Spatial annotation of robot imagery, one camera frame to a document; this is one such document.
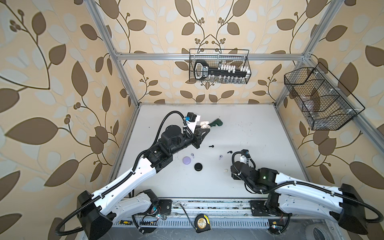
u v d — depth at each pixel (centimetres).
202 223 68
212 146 96
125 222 70
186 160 91
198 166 88
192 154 94
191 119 56
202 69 83
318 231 69
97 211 38
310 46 85
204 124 65
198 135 58
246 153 70
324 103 73
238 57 91
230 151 94
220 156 91
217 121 108
